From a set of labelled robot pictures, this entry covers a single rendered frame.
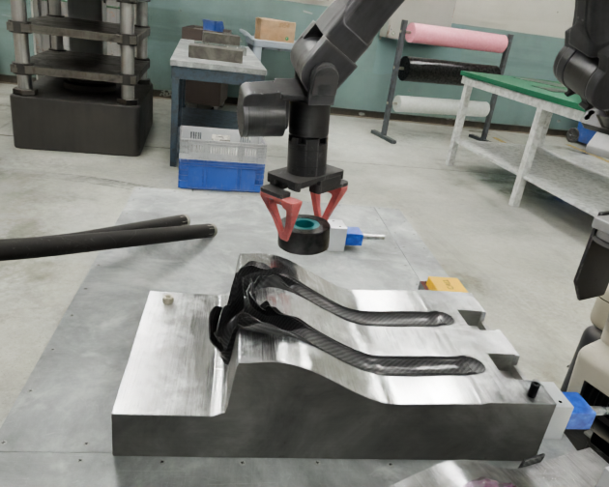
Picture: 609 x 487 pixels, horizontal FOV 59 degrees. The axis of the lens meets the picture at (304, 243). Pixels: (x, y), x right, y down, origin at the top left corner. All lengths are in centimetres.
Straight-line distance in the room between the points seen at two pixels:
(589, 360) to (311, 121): 63
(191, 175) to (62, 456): 327
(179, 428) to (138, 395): 6
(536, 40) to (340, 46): 757
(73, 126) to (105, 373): 387
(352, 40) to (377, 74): 667
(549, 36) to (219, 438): 794
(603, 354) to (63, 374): 85
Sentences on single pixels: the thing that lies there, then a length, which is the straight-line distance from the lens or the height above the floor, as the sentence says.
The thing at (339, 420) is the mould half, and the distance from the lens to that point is 63.
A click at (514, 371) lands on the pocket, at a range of 78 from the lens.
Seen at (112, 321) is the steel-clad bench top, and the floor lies 80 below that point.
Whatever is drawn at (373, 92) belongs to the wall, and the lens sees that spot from 739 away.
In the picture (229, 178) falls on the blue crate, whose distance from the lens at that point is 385.
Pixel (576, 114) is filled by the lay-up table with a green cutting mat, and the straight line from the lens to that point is 421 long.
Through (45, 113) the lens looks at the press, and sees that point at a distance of 459.
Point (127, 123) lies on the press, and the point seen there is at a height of 27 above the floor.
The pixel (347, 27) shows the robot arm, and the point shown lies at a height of 126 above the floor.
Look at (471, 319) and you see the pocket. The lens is 86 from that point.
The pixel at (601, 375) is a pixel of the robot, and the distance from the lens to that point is 105.
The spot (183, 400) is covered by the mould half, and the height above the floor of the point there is 86.
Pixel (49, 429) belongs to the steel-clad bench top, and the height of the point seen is 80.
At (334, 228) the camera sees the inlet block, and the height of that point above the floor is 85.
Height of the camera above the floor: 127
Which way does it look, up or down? 24 degrees down
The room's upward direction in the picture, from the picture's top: 8 degrees clockwise
